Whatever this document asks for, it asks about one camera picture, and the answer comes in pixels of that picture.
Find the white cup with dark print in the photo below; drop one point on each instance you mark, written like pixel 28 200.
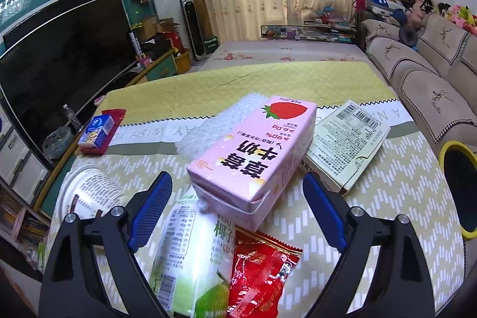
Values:
pixel 93 191

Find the low glass table with books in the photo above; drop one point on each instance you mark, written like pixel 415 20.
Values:
pixel 309 31

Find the red snack packet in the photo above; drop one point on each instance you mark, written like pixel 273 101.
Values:
pixel 261 273

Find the clear bubble wrap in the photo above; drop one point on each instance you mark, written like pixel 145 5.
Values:
pixel 223 124

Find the dark neck pillow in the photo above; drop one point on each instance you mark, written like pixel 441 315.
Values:
pixel 408 35

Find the shelf of books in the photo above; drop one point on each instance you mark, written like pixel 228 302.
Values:
pixel 18 221

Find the black television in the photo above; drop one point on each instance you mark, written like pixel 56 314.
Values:
pixel 63 72

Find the open cardboard boxes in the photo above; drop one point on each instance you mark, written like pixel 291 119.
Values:
pixel 156 31

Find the black tower fan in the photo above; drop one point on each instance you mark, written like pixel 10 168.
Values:
pixel 192 27

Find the cream green flat box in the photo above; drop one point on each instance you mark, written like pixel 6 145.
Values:
pixel 346 146

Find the dark green box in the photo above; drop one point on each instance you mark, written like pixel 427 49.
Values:
pixel 211 44

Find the patterned tablecloth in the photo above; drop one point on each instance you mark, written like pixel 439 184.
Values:
pixel 261 79

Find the glass ashtray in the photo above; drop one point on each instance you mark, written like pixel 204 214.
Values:
pixel 57 143

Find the beige sofa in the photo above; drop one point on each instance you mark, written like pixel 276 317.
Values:
pixel 421 87

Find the pink strawberry milk carton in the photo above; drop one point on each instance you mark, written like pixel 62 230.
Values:
pixel 253 161

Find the red bag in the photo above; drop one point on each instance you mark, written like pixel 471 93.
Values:
pixel 360 5

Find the black flat panel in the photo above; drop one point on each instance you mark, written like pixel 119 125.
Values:
pixel 56 14

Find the flat red packet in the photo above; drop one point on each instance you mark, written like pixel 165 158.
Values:
pixel 117 117

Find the green white drink bottle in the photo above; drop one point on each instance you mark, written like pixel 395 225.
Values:
pixel 190 258

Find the black slim box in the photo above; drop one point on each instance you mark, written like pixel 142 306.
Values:
pixel 136 44

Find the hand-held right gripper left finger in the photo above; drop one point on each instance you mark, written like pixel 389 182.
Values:
pixel 149 217

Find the pile of plush toys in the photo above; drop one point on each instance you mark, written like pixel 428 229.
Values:
pixel 454 12

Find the yellow basket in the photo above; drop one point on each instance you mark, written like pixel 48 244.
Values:
pixel 182 61

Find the black yellow-rimmed trash bin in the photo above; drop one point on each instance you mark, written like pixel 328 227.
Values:
pixel 462 184

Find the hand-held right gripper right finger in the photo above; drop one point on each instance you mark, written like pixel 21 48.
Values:
pixel 324 213

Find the small blue carton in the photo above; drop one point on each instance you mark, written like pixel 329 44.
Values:
pixel 97 131

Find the clear water bottle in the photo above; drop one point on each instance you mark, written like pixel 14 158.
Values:
pixel 72 118

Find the blue white patterned bag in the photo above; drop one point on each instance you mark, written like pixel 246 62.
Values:
pixel 384 5

